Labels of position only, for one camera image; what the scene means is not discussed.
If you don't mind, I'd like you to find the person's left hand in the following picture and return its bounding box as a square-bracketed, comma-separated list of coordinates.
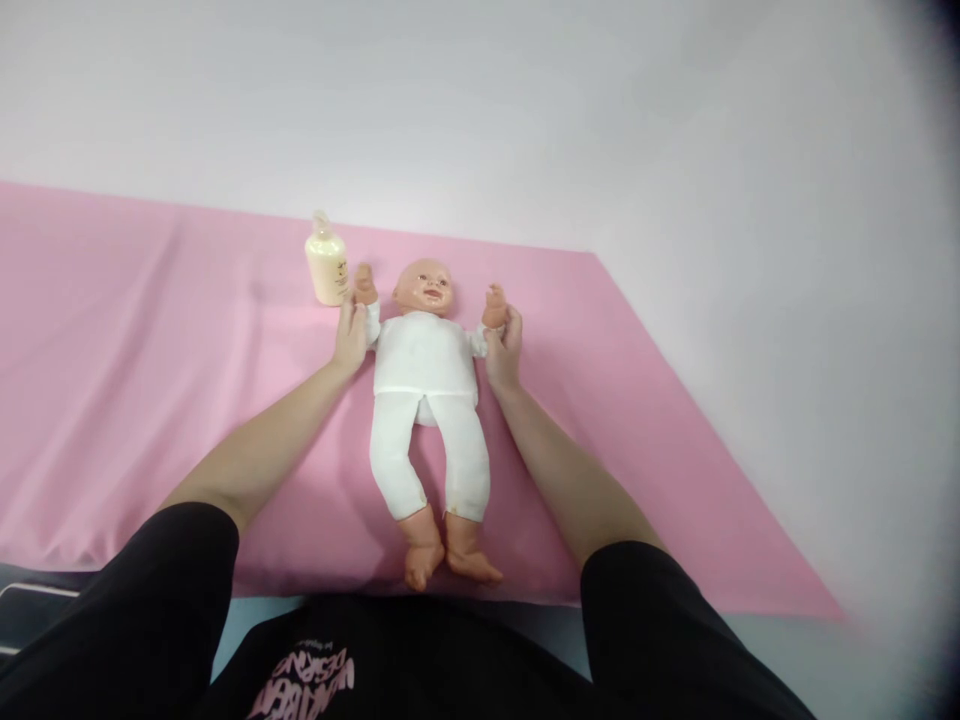
[330, 298, 370, 374]

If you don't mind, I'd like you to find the pink bed sheet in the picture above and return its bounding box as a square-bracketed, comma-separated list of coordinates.
[0, 178, 847, 621]

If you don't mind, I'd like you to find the person's body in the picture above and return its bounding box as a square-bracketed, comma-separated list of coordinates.
[191, 588, 639, 720]

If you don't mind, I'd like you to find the cream lotion pump bottle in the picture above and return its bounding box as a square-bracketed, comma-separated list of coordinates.
[303, 209, 350, 308]

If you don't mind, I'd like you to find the person's right hand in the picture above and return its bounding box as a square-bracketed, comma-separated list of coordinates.
[483, 306, 525, 391]

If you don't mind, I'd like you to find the black and white object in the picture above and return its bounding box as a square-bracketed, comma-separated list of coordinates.
[0, 560, 84, 660]

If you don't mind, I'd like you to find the baby doll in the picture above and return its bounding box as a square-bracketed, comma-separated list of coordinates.
[353, 257, 512, 592]

